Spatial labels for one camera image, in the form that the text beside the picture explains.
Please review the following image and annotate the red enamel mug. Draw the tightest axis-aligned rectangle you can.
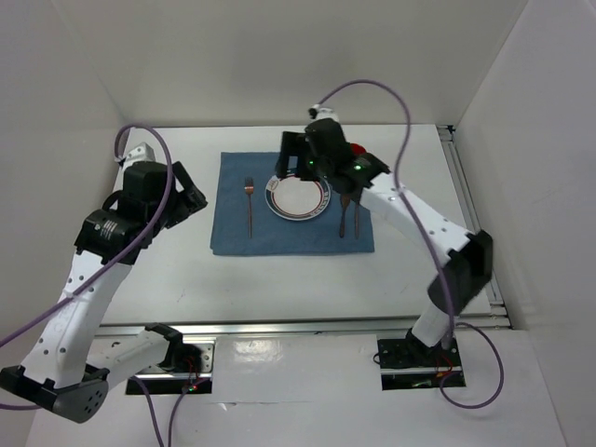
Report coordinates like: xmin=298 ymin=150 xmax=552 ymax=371
xmin=350 ymin=142 xmax=366 ymax=156

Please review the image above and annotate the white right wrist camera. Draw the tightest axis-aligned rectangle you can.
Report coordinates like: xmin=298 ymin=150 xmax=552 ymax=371
xmin=308 ymin=104 xmax=339 ymax=122

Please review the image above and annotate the copper fork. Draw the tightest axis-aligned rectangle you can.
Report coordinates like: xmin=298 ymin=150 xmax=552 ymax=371
xmin=244 ymin=177 xmax=254 ymax=238

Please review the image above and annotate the blue cloth placemat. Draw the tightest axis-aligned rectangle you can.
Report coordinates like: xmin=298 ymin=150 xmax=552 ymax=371
xmin=210 ymin=152 xmax=374 ymax=256

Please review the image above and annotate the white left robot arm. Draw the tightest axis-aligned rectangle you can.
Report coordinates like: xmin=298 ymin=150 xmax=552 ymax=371
xmin=1 ymin=161 xmax=207 ymax=424

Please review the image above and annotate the white plate green red rim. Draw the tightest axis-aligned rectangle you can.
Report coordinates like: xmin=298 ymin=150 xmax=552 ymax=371
xmin=264 ymin=174 xmax=332 ymax=222

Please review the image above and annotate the copper spoon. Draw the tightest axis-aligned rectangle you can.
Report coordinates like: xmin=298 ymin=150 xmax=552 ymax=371
xmin=339 ymin=195 xmax=350 ymax=238

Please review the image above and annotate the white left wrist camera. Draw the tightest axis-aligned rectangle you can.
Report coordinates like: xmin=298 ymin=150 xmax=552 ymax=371
xmin=119 ymin=142 xmax=156 ymax=170

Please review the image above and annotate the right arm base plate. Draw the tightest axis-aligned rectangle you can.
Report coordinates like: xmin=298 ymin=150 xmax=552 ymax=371
xmin=372 ymin=338 xmax=466 ymax=391

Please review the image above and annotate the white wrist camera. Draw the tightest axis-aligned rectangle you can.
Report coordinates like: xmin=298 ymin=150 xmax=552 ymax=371
xmin=308 ymin=104 xmax=339 ymax=122
xmin=119 ymin=142 xmax=156 ymax=170

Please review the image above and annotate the copper knife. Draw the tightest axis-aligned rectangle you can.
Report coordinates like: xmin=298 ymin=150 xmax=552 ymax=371
xmin=353 ymin=195 xmax=360 ymax=239

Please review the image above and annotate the aluminium front rail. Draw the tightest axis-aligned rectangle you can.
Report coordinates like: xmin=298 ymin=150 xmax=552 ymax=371
xmin=95 ymin=307 xmax=512 ymax=339

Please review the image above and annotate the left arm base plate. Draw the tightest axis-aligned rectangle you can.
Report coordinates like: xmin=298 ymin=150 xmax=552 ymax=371
xmin=136 ymin=338 xmax=215 ymax=396

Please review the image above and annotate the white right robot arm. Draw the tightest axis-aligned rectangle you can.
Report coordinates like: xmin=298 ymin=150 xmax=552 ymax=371
xmin=276 ymin=117 xmax=494 ymax=365

